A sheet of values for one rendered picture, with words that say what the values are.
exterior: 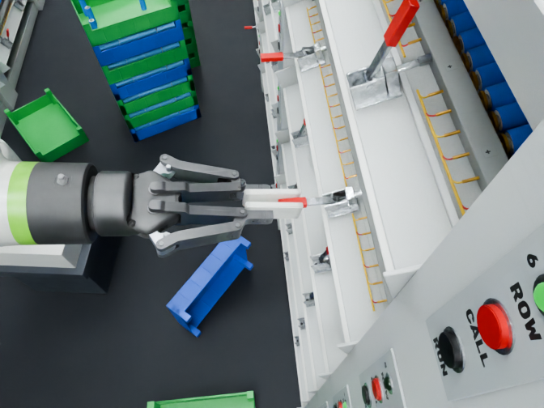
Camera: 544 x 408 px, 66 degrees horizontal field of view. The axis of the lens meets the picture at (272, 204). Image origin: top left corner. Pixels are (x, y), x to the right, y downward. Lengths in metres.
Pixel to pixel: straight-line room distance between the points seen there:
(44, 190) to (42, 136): 1.54
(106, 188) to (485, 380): 0.39
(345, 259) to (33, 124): 1.75
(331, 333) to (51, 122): 1.64
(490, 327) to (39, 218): 0.42
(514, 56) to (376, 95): 0.21
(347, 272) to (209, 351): 0.95
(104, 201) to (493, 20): 0.39
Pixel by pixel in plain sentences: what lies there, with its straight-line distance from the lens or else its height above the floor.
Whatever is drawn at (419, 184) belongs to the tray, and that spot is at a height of 1.11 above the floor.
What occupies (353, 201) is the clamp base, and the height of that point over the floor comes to 0.93.
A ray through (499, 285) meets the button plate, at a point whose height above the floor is 1.23.
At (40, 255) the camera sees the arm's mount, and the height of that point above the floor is 0.36.
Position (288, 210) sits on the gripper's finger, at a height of 0.93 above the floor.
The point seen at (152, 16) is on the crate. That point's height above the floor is 0.52.
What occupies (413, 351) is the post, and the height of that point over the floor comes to 1.11.
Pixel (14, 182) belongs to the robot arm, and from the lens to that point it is 0.49.
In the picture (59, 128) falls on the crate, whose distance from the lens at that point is 2.02.
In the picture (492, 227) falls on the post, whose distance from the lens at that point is 0.18.
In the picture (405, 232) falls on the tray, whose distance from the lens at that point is 0.31.
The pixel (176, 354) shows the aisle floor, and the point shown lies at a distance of 1.43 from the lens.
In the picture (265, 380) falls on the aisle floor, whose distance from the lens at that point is 1.38.
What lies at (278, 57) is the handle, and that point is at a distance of 0.68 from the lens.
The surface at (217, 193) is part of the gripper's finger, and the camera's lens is 0.50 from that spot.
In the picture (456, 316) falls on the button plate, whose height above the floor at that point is 1.19.
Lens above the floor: 1.37
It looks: 60 degrees down
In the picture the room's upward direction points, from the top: straight up
